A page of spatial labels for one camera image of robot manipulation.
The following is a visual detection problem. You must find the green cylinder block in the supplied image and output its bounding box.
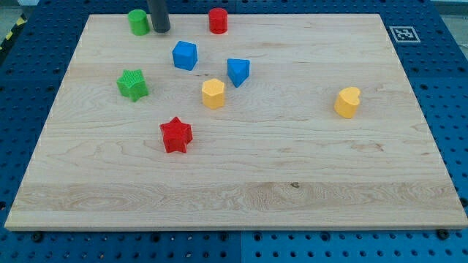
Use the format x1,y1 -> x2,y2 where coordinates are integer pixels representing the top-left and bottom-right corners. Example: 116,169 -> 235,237
127,9 -> 150,36

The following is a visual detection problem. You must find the yellow heart block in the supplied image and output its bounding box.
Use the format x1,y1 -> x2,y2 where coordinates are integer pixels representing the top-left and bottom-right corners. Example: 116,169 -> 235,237
333,86 -> 361,119

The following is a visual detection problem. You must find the blue triangle block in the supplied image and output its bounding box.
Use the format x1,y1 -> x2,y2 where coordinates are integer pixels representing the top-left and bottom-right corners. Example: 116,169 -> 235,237
227,58 -> 250,88

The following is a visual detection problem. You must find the yellow hexagon block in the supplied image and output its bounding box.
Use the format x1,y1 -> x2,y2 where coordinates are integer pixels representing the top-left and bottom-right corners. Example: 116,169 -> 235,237
202,78 -> 225,110

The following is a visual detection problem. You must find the light wooden board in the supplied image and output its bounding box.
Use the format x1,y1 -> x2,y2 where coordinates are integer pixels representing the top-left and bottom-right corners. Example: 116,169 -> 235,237
5,14 -> 467,232

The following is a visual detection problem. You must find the black white fiducial marker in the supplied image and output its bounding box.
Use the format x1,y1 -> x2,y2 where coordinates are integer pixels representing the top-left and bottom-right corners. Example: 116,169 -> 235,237
389,26 -> 420,43

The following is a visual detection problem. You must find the green star block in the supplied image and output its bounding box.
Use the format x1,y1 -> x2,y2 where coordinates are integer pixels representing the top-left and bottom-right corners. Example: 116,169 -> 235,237
116,69 -> 149,102

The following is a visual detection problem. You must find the red star block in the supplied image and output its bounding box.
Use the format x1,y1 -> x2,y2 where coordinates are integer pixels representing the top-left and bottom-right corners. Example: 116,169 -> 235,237
159,117 -> 193,153

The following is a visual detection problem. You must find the blue cube block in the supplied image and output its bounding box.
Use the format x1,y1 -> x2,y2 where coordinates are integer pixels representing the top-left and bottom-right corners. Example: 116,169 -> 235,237
172,41 -> 198,71

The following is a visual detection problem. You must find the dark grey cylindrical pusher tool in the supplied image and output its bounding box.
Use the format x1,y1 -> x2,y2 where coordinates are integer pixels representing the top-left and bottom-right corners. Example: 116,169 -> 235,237
147,0 -> 170,33

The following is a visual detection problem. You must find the red cylinder block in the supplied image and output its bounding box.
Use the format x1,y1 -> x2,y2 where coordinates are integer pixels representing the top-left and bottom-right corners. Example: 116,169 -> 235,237
208,7 -> 228,34

